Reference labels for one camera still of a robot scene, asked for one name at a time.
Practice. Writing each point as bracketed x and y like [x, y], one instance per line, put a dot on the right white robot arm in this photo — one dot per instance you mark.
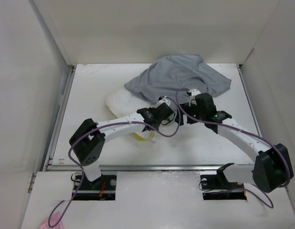
[271, 163]

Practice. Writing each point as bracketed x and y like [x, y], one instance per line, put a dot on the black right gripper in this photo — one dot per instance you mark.
[186, 106]

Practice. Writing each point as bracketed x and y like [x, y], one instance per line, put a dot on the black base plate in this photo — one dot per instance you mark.
[104, 189]
[215, 187]

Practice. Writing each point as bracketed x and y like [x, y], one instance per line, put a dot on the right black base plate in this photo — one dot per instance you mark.
[215, 187]

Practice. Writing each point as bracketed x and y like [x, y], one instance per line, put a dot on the white pillow with yellow edge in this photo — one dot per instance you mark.
[122, 103]

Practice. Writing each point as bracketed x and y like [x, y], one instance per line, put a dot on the pink plastic bag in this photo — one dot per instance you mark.
[53, 220]

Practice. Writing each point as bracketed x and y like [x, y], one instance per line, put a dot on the grey pillowcase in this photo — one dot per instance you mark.
[173, 72]

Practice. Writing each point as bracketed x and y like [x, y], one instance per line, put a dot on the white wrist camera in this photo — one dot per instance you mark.
[192, 93]
[162, 100]

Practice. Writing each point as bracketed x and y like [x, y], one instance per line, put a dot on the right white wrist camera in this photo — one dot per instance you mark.
[192, 93]

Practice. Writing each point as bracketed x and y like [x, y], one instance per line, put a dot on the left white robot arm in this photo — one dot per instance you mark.
[88, 140]

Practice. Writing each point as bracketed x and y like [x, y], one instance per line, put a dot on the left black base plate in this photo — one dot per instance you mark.
[104, 189]

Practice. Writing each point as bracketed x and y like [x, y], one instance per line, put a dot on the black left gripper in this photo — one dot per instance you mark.
[151, 109]

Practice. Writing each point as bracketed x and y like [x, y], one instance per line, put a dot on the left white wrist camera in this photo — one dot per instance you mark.
[162, 100]

